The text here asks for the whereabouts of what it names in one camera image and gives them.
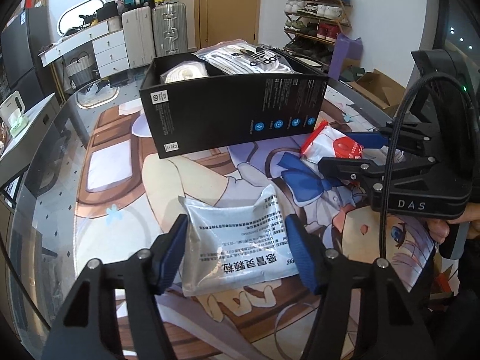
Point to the white desk with drawers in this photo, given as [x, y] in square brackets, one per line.
[108, 50]

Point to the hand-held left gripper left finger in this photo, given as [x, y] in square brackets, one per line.
[172, 255]

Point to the red and white packet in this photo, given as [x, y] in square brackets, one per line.
[330, 146]

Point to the white electric kettle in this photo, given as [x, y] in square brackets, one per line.
[10, 105]

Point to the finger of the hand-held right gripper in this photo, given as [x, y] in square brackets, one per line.
[367, 139]
[348, 168]

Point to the silver white sachet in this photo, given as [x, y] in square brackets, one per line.
[232, 240]

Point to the black bag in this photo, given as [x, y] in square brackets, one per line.
[108, 11]

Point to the silver suitcase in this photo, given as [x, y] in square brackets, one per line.
[168, 30]

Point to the dark grey refrigerator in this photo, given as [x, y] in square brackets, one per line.
[22, 48]

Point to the dark green box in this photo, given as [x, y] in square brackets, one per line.
[354, 73]

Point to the wooden door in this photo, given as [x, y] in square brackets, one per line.
[228, 7]

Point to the black cardboard box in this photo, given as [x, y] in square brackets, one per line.
[225, 112]

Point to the oval white-framed mirror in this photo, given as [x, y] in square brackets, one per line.
[77, 15]

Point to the wooden shoe rack with shoes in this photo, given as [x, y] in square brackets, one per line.
[315, 11]

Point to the open cardboard box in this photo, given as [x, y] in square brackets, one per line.
[378, 86]

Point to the woven basket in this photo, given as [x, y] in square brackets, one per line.
[78, 73]

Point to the printed cartoon desk mat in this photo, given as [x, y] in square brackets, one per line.
[123, 202]

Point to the grey side cabinet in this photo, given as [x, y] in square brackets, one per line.
[26, 138]

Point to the green wet wipes pack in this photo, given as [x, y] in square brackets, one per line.
[18, 124]

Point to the bagged white shoelaces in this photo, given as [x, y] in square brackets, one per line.
[183, 73]

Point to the person's right hand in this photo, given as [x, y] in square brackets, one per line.
[438, 229]

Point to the purple bag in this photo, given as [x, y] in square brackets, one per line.
[347, 56]

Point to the beige suitcase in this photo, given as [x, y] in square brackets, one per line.
[138, 37]

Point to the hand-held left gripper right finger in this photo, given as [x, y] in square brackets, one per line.
[303, 255]

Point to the bagged striped shoelaces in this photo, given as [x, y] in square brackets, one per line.
[240, 62]

